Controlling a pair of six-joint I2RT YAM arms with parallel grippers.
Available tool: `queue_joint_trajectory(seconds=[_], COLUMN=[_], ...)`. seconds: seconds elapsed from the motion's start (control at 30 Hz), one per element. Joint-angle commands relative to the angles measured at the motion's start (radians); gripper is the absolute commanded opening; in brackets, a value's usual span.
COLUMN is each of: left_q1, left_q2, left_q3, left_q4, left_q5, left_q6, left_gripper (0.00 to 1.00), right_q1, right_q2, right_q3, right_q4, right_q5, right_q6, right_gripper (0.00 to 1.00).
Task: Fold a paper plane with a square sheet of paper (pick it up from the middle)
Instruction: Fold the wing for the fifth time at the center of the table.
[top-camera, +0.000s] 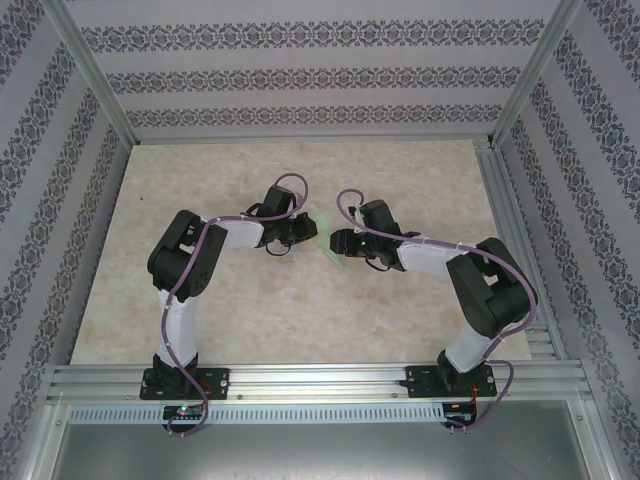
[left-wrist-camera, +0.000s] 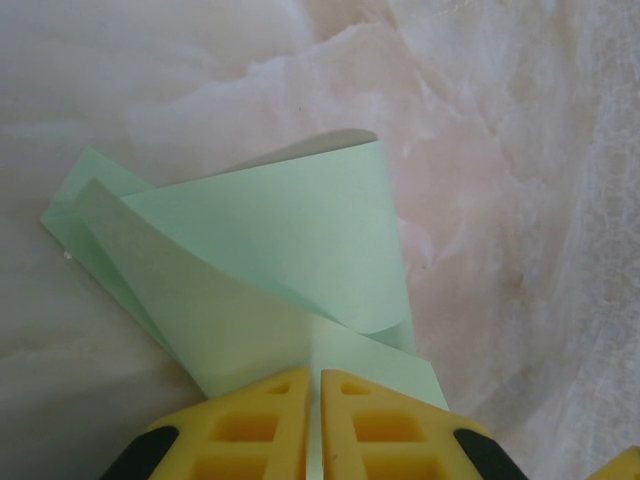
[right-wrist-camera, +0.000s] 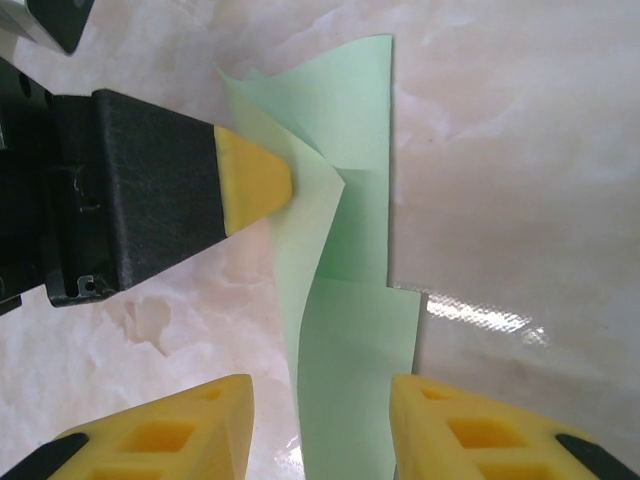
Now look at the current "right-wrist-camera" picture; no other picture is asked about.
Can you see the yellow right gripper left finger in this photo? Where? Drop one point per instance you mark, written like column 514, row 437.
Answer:
column 190, row 430

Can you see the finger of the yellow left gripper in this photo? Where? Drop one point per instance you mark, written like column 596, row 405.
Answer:
column 165, row 190

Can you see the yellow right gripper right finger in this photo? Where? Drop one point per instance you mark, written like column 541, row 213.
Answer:
column 450, row 435

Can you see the light green paper sheet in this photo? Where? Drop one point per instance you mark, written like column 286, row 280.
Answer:
column 360, row 125

